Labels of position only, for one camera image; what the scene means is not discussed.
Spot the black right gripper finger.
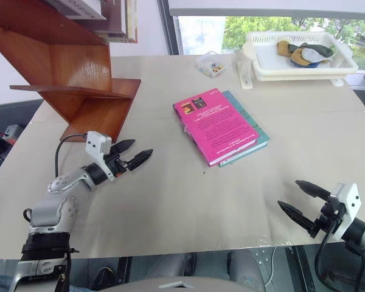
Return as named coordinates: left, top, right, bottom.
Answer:
left=277, top=200, right=316, bottom=232
left=294, top=179, right=332, bottom=202

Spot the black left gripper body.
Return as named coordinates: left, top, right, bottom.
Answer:
left=104, top=153, right=132, bottom=179

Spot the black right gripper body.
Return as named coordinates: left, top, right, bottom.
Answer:
left=309, top=203, right=341, bottom=238

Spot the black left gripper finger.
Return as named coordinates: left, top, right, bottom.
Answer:
left=109, top=139, right=137, bottom=155
left=127, top=148, right=155, bottom=172

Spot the pink book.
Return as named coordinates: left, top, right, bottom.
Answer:
left=172, top=88, right=258, bottom=167

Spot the teal book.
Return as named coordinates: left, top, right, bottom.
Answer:
left=217, top=89, right=271, bottom=169

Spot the brown wooden bookshelf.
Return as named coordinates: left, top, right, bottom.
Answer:
left=0, top=0, right=142, bottom=143

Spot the red and grey device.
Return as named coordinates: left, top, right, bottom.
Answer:
left=1, top=124, right=27, bottom=141

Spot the small clear plastic box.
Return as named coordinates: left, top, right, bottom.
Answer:
left=195, top=50, right=227, bottom=79

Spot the white plastic basket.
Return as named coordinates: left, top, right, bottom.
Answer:
left=242, top=31, right=360, bottom=82

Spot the white plastic tray stand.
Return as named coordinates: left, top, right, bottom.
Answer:
left=236, top=59, right=344, bottom=89

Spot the pile of coloured cloths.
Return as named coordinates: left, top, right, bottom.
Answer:
left=276, top=41, right=335, bottom=67

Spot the white roller blind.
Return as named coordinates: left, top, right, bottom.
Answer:
left=167, top=0, right=365, bottom=16

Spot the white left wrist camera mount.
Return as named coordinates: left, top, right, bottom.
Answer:
left=85, top=131, right=116, bottom=183

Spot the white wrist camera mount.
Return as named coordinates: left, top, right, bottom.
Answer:
left=330, top=182, right=360, bottom=241
left=85, top=131, right=116, bottom=183

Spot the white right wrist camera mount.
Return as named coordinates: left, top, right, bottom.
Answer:
left=330, top=182, right=360, bottom=241

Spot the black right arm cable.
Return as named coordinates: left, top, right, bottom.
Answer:
left=318, top=212, right=363, bottom=292

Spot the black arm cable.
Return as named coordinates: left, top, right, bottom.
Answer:
left=318, top=212, right=363, bottom=292
left=54, top=134, right=89, bottom=177

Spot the white cable under table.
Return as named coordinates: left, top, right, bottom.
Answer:
left=266, top=245, right=279, bottom=288

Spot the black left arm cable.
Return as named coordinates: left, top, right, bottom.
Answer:
left=54, top=134, right=89, bottom=177

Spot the black window frame post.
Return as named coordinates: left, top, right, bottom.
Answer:
left=156, top=0, right=185, bottom=57

